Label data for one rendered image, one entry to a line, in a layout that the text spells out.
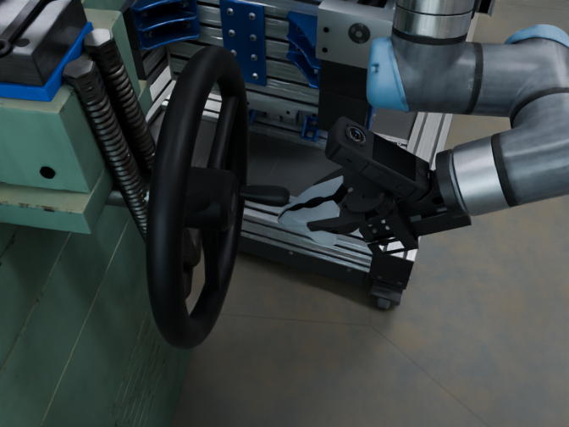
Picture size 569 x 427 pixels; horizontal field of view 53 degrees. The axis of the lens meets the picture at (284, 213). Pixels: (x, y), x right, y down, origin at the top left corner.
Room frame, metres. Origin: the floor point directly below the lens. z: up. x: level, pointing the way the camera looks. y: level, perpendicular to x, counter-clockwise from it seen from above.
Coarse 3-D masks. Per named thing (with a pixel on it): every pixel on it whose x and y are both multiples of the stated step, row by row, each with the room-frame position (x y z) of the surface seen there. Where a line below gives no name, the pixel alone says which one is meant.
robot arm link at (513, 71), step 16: (528, 32) 0.52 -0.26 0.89; (544, 32) 0.52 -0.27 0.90; (560, 32) 0.52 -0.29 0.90; (496, 48) 0.49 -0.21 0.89; (512, 48) 0.49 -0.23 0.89; (528, 48) 0.49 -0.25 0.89; (544, 48) 0.49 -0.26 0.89; (560, 48) 0.49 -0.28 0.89; (496, 64) 0.47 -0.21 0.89; (512, 64) 0.47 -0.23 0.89; (528, 64) 0.47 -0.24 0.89; (544, 64) 0.47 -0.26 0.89; (560, 64) 0.47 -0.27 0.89; (496, 80) 0.46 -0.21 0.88; (512, 80) 0.46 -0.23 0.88; (528, 80) 0.46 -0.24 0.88; (544, 80) 0.45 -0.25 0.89; (560, 80) 0.45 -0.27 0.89; (480, 96) 0.46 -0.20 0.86; (496, 96) 0.46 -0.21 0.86; (512, 96) 0.45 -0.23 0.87; (528, 96) 0.44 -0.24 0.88; (480, 112) 0.46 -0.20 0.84; (496, 112) 0.46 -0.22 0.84; (512, 112) 0.44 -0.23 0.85
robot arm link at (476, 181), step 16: (464, 144) 0.42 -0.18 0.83; (480, 144) 0.40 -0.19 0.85; (464, 160) 0.39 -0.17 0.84; (480, 160) 0.38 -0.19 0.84; (464, 176) 0.38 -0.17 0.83; (480, 176) 0.37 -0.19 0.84; (496, 176) 0.37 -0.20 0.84; (464, 192) 0.37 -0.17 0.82; (480, 192) 0.36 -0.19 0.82; (496, 192) 0.36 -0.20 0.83; (464, 208) 0.37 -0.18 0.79; (480, 208) 0.36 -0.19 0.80; (496, 208) 0.36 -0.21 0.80
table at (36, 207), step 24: (96, 0) 0.60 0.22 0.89; (120, 0) 0.66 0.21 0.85; (144, 96) 0.46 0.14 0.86; (0, 192) 0.32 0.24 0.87; (24, 192) 0.32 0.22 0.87; (48, 192) 0.32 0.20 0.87; (72, 192) 0.32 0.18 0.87; (96, 192) 0.32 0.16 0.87; (0, 216) 0.31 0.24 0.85; (24, 216) 0.31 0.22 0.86; (48, 216) 0.30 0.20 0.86; (72, 216) 0.30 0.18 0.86; (96, 216) 0.31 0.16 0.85
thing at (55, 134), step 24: (96, 24) 0.43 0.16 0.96; (120, 24) 0.44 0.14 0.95; (120, 48) 0.43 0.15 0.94; (72, 96) 0.34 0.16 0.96; (0, 120) 0.32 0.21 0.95; (24, 120) 0.32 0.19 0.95; (48, 120) 0.32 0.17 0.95; (72, 120) 0.33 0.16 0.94; (0, 144) 0.33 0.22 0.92; (24, 144) 0.32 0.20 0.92; (48, 144) 0.32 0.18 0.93; (72, 144) 0.32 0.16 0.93; (96, 144) 0.35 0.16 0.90; (0, 168) 0.33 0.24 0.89; (24, 168) 0.32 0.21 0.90; (48, 168) 0.32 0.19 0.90; (72, 168) 0.32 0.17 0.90; (96, 168) 0.34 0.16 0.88
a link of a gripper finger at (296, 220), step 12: (324, 204) 0.41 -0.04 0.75; (336, 204) 0.41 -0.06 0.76; (288, 216) 0.42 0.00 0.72; (300, 216) 0.41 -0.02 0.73; (312, 216) 0.40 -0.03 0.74; (324, 216) 0.39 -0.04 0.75; (336, 216) 0.39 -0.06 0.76; (288, 228) 0.41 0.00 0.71; (300, 228) 0.40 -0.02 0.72; (324, 240) 0.40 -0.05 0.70; (336, 240) 0.40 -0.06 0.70
